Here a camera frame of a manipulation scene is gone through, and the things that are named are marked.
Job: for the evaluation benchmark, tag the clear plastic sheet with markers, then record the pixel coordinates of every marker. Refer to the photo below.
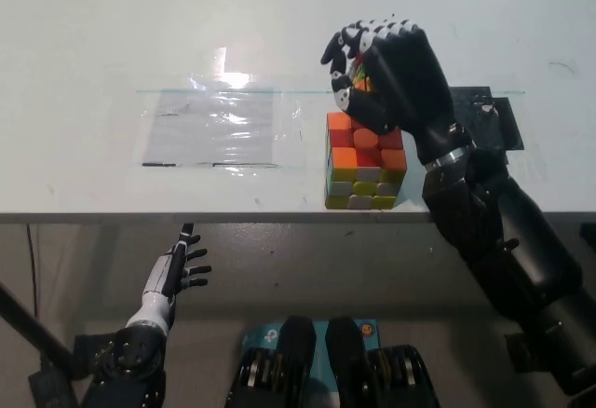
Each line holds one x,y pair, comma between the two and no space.
205,138

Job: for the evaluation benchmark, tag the big orange red puzzle cube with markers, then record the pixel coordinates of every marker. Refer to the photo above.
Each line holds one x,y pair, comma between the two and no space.
358,175

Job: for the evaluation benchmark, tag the black slanted pole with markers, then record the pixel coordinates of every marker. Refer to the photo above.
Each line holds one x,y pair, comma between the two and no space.
28,319

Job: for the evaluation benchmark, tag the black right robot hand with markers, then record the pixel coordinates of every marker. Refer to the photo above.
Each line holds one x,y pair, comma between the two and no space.
410,82

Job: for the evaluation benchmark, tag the black tape patch on desk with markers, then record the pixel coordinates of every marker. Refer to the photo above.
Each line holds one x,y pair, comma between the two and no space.
503,124

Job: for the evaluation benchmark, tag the small studded multicolour puzzle cube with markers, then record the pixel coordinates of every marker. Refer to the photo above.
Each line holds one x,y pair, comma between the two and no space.
362,77

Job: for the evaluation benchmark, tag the dark box on floor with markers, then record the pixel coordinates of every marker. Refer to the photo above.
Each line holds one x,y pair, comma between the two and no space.
49,389

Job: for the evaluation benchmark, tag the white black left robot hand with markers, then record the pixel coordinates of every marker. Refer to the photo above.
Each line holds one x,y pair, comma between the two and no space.
160,282

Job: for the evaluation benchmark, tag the clear plastic film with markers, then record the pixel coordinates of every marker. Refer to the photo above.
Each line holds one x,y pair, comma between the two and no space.
288,147

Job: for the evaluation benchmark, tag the teal robot body panel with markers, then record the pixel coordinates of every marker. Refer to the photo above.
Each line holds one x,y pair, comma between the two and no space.
256,343

